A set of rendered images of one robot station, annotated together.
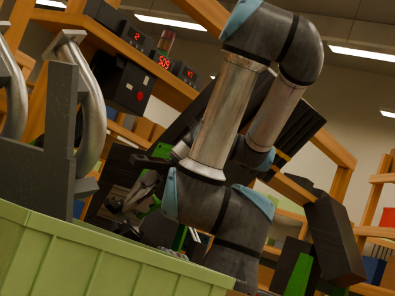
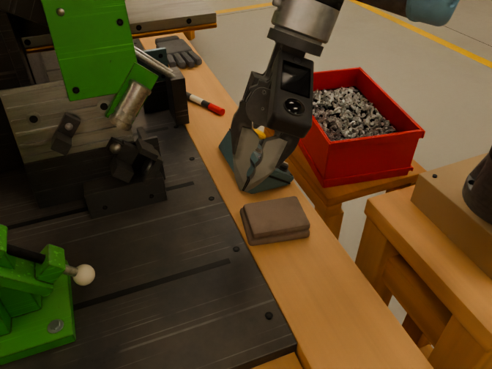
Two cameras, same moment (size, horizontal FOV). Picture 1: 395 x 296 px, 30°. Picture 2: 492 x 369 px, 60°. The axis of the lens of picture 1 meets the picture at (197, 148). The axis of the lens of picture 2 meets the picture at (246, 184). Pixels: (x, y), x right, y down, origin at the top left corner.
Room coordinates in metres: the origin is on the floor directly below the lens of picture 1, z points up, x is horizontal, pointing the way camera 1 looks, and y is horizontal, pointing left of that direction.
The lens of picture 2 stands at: (1.81, 0.51, 1.40)
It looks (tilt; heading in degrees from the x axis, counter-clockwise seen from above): 40 degrees down; 302
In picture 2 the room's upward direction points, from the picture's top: straight up
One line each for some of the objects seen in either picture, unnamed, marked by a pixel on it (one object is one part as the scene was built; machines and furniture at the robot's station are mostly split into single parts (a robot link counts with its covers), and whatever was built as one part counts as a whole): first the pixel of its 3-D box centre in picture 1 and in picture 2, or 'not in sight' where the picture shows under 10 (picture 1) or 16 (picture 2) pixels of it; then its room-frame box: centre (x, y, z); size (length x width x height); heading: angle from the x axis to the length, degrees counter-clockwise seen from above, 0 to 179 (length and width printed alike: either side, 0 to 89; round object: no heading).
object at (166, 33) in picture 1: (168, 35); not in sight; (2.75, 0.25, 1.71); 0.05 x 0.05 x 0.04
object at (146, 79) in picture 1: (123, 86); not in sight; (2.51, 0.31, 1.42); 0.17 x 0.12 x 0.15; 144
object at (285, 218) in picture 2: not in sight; (274, 219); (2.03, 0.07, 0.91); 0.10 x 0.08 x 0.03; 44
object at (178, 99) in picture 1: (140, 71); not in sight; (2.63, 0.29, 1.52); 0.90 x 0.25 x 0.04; 144
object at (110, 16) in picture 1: (106, 18); not in sight; (2.37, 0.43, 1.59); 0.15 x 0.07 x 0.07; 144
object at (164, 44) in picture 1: (164, 46); not in sight; (2.75, 0.25, 1.67); 0.05 x 0.05 x 0.05
